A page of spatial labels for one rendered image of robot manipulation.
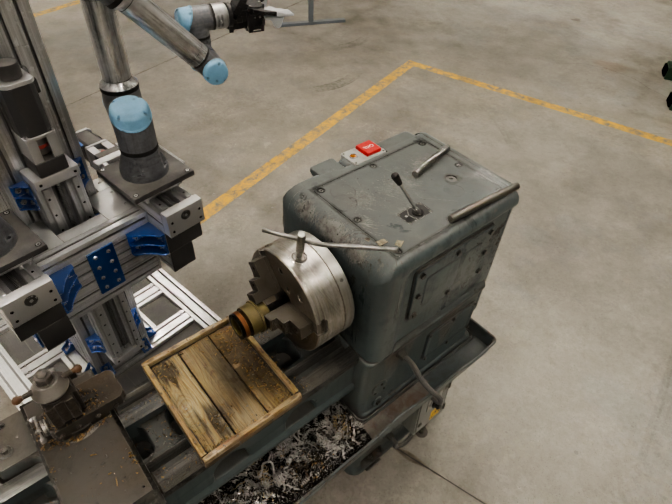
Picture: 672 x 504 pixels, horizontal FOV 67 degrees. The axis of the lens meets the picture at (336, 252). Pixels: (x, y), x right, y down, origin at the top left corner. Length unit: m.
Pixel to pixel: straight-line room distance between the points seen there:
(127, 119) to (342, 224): 0.70
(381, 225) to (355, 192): 0.16
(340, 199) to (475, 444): 1.42
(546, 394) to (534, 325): 0.42
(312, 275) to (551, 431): 1.65
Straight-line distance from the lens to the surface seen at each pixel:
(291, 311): 1.35
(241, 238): 3.20
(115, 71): 1.74
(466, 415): 2.55
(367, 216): 1.41
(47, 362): 2.57
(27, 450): 1.54
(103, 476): 1.36
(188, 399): 1.50
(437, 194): 1.52
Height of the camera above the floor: 2.16
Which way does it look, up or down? 44 degrees down
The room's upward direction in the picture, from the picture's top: 3 degrees clockwise
